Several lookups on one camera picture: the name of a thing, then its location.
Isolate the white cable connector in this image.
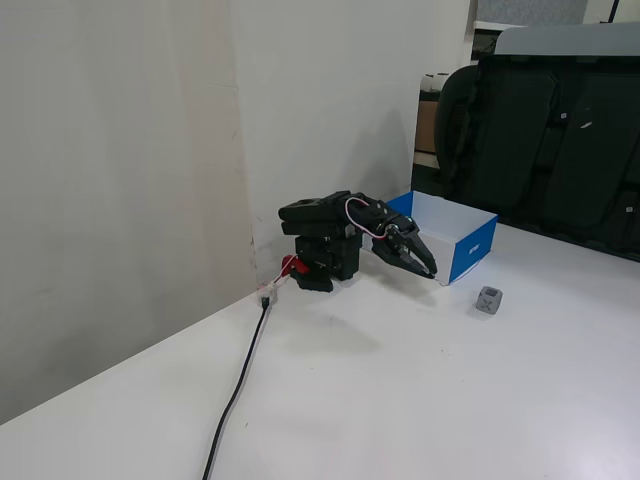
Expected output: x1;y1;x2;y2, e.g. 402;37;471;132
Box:
254;279;291;306

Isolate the white container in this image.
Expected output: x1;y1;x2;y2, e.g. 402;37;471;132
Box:
419;73;450;94

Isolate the gray block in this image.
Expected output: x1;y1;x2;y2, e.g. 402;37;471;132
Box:
473;285;504;316

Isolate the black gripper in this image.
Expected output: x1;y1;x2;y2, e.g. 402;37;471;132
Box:
372;211;440;279

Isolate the red and black table clamp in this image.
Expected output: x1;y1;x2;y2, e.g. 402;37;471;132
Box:
280;254;335;294

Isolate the blue and white cardboard box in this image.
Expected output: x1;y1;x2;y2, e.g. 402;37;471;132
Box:
384;189;500;287

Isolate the red white arm wire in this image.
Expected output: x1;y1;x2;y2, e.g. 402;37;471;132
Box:
343;196;389;242

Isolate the gray seat shell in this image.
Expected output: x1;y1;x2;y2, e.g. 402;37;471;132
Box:
493;22;640;65

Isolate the black power cable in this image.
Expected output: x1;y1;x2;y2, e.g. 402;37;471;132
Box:
201;297;274;480

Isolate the brown cardboard box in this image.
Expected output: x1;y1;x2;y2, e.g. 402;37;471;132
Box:
414;99;442;156

